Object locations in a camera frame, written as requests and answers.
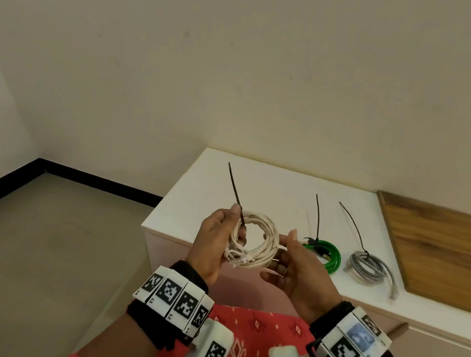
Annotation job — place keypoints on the white drawer with glossy base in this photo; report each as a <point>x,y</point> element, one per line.
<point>170,255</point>

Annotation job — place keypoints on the person's left forearm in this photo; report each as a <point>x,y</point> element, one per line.
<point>114,353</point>

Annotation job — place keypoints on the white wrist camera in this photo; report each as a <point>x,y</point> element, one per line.
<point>210,350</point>

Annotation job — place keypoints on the black wristband with marker tags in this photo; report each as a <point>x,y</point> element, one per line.
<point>352,341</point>
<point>175,293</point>

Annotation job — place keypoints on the black baseboard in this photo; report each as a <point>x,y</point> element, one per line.
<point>84,179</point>

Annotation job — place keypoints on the white low table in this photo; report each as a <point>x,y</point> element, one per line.
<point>197,192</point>

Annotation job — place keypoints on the person's right hand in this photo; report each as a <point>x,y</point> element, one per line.
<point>307,285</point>

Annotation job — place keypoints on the wooden board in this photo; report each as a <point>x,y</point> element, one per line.
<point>450,255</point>

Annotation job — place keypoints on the person's left hand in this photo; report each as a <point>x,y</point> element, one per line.
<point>211,248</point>

